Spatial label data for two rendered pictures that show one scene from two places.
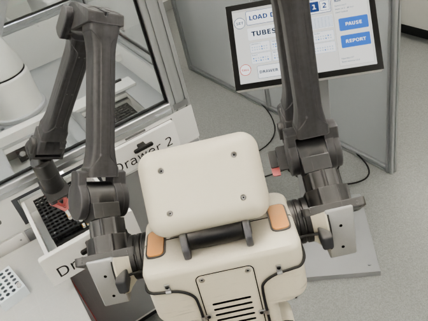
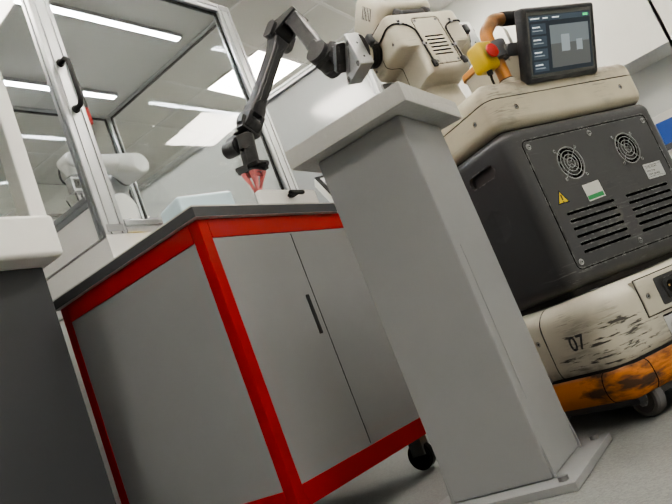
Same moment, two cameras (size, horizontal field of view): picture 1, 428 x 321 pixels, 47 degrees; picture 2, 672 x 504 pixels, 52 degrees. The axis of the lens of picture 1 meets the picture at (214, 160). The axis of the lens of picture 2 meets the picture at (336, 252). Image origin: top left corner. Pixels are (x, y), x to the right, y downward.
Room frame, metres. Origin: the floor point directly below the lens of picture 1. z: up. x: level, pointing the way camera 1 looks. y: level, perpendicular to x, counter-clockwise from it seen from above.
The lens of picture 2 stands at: (-0.83, 1.53, 0.30)
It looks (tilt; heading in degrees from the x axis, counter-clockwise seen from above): 10 degrees up; 327
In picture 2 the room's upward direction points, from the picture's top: 22 degrees counter-clockwise
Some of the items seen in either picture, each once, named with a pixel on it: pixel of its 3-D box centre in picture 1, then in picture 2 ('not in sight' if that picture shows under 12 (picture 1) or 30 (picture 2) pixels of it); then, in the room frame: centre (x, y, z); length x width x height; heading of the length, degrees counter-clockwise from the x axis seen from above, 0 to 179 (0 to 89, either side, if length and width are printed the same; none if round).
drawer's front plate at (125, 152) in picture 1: (141, 149); not in sight; (1.45, 0.24, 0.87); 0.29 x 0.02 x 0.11; 113
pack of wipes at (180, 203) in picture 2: not in sight; (198, 209); (0.61, 0.90, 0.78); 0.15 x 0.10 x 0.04; 100
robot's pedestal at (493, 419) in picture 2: not in sight; (443, 295); (0.24, 0.63, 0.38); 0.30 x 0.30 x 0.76; 27
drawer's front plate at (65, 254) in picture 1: (92, 246); (291, 206); (1.04, 0.41, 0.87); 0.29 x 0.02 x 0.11; 113
